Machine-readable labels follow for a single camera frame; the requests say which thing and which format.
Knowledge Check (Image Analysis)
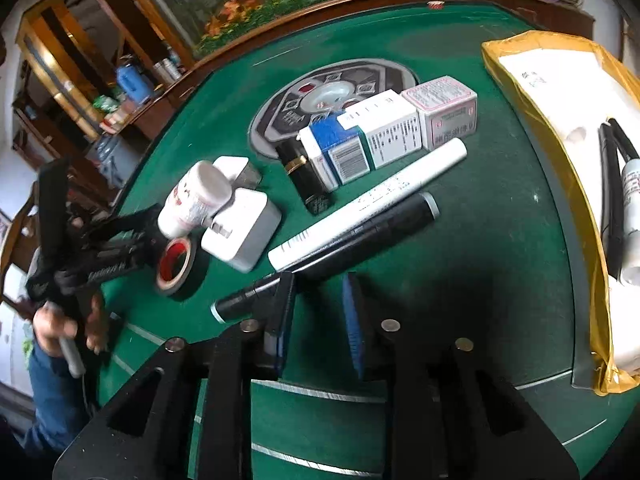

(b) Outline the steel cup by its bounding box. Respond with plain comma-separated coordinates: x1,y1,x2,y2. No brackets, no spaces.
154,58,182,87

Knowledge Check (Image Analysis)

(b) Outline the round mahjong table control panel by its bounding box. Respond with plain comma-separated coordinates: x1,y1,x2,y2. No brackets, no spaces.
247,58,419,159

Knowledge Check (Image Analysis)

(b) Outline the grey water jug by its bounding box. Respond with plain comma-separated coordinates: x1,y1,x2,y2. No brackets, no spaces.
86,134,138,188

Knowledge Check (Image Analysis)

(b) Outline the white power adapter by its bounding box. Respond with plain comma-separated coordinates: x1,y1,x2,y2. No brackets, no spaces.
201,188,282,273
213,156,262,190

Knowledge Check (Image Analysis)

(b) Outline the white pill bottle red label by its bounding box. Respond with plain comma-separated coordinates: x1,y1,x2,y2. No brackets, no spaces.
157,160,232,240

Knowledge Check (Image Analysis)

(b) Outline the blue sleeve left forearm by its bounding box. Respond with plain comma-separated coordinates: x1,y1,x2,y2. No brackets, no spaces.
23,344,90,463

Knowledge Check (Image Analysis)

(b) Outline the long white tube box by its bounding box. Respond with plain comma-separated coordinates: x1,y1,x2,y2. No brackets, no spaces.
268,138,468,271

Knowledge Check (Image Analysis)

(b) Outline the black lipstick tube gold band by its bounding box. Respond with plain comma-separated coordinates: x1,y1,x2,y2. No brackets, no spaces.
274,138,332,216

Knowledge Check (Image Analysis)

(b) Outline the person's left hand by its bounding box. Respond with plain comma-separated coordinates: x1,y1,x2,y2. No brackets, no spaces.
32,289,108,358

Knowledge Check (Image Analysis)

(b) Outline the black marker pen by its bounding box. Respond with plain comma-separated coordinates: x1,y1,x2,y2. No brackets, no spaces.
210,192,440,324

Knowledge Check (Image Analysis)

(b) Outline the white green medicine box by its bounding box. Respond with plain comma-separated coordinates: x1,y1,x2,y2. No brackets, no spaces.
337,90,422,169

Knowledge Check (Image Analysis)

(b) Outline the blue and white medicine box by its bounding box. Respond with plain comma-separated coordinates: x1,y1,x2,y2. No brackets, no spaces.
296,115,371,193

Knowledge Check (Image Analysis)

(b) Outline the pink white medicine box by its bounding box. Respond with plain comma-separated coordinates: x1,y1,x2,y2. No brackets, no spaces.
400,76,477,151

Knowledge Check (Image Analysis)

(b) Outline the black cable in box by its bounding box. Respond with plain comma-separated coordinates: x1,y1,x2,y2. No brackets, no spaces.
598,117,640,281

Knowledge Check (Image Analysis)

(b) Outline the wooden shelf cabinet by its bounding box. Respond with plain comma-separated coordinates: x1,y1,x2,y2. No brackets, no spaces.
1,0,195,203

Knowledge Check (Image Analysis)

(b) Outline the yellow cardboard box tray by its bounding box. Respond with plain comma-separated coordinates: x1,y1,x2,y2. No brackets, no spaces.
482,30,639,396

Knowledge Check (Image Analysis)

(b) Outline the black tape roll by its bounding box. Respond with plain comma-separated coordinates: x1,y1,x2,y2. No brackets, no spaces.
155,237,198,301

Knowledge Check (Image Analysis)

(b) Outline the blue thermos jug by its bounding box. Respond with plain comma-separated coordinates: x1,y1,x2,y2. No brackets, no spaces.
116,63,153,105

